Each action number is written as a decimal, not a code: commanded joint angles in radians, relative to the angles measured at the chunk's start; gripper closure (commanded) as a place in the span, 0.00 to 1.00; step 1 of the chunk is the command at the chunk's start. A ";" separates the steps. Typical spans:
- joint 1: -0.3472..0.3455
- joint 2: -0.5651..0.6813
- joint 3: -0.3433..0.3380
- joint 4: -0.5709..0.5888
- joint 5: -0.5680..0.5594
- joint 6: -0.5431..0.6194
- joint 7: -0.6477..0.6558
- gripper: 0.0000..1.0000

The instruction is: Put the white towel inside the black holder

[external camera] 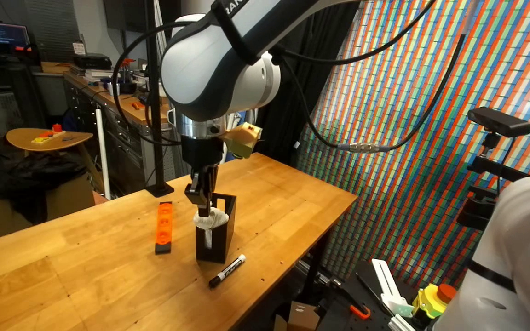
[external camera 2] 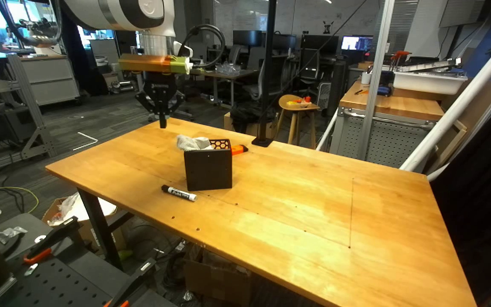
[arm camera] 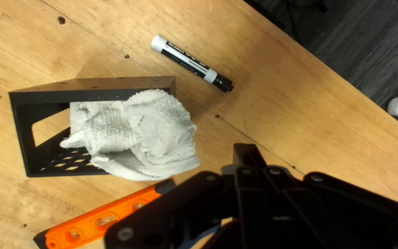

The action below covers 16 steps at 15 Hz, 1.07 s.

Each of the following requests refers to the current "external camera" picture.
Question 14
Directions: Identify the orange and black block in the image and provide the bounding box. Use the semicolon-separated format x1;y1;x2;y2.
155;201;174;255

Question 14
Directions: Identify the black cloth heap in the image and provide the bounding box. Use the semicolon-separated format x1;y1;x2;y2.
0;151;88;225

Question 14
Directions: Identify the black curtain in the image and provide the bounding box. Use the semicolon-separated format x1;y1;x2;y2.
255;0;362;167

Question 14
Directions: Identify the orange handled clamp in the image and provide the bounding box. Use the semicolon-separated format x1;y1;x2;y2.
349;301;372;320

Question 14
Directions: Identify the colourful toy board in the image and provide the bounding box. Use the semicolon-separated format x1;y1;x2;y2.
31;124;67;145

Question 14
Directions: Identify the black marker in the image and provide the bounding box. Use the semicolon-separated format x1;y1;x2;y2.
208;254;247;289

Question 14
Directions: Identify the camera on mount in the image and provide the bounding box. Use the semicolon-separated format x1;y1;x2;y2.
456;106;530;231

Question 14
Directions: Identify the workbench with drawers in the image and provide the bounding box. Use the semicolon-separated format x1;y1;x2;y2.
63;70;179;195

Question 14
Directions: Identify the black device on books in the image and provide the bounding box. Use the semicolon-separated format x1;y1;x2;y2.
69;52;114;84

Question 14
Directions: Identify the small cardboard box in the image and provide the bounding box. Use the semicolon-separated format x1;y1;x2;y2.
273;301;322;331

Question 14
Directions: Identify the white pipe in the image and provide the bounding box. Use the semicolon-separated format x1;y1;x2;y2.
95;108;112;200

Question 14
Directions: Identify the yellow emergency stop button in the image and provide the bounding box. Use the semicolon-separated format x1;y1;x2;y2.
412;283;458;320

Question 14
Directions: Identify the white towel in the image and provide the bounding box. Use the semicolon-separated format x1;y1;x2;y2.
193;206;230;249

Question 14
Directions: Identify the black holder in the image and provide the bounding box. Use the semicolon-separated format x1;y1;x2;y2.
195;193;237;264

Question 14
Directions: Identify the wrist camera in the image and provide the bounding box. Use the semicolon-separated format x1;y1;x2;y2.
221;122;263;160

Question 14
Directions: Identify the white bracket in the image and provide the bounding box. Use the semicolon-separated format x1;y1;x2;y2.
371;258;414;318

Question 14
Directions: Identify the round wooden table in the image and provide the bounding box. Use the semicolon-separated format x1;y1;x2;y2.
6;127;94;153

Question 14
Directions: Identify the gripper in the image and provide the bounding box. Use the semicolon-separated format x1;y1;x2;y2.
181;136;225;217

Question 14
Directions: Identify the large cardboard box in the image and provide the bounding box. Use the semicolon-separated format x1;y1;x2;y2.
0;176;96;240

